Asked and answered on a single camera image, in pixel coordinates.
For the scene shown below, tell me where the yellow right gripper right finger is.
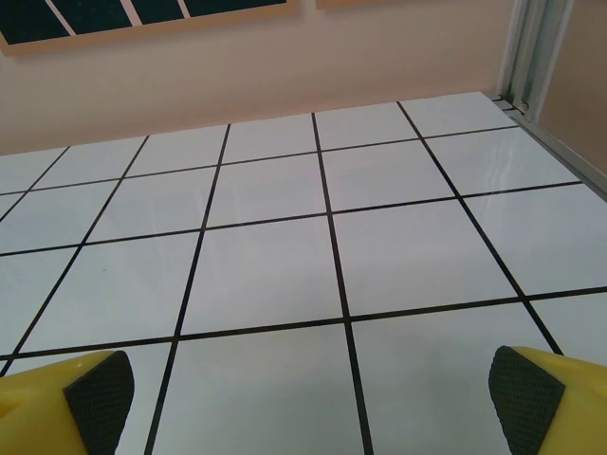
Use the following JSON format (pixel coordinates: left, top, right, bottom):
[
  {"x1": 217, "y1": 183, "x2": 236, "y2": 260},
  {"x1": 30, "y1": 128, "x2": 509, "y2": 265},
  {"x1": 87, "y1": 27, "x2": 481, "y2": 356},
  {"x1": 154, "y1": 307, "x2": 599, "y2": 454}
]
[{"x1": 488, "y1": 345, "x2": 607, "y2": 455}]

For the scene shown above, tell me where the aluminium table side rail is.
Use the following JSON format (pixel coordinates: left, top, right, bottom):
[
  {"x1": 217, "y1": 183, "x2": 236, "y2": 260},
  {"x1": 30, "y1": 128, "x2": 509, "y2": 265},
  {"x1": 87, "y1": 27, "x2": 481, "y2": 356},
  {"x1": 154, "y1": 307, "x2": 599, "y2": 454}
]
[{"x1": 490, "y1": 94, "x2": 607, "y2": 200}]

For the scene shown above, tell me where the aluminium corner post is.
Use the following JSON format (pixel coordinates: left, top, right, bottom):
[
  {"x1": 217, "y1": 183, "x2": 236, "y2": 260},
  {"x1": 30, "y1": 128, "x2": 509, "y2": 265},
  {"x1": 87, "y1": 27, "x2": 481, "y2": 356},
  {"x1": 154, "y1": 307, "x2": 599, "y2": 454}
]
[{"x1": 497, "y1": 0, "x2": 568, "y2": 119}]

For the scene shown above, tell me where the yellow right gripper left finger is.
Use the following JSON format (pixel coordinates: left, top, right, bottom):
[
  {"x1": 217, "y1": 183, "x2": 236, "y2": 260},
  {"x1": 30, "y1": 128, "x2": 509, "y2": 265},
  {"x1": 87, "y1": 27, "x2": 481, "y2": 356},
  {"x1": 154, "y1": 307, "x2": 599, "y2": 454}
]
[{"x1": 0, "y1": 350, "x2": 136, "y2": 455}]

